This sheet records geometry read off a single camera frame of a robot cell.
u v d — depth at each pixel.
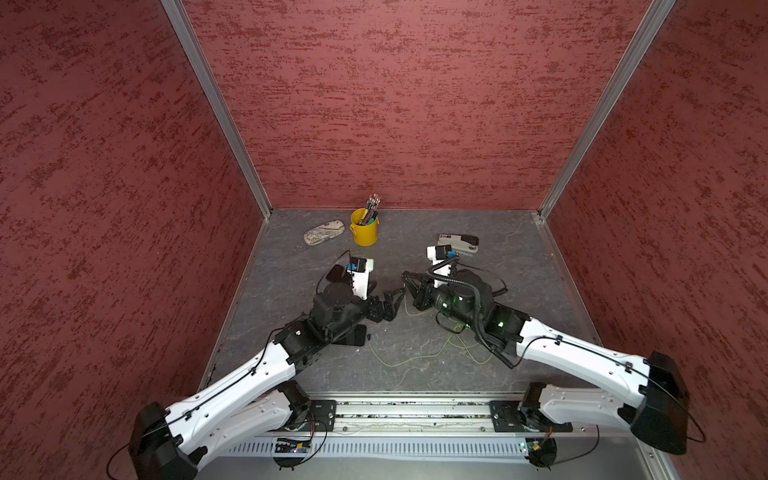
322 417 0.74
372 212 1.03
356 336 0.61
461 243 1.07
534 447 0.71
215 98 0.87
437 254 0.62
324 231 1.10
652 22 0.73
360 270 0.61
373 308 0.62
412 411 0.76
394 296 0.63
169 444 0.39
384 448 0.77
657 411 0.38
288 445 0.73
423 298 0.61
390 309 0.63
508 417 0.74
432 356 0.84
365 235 1.07
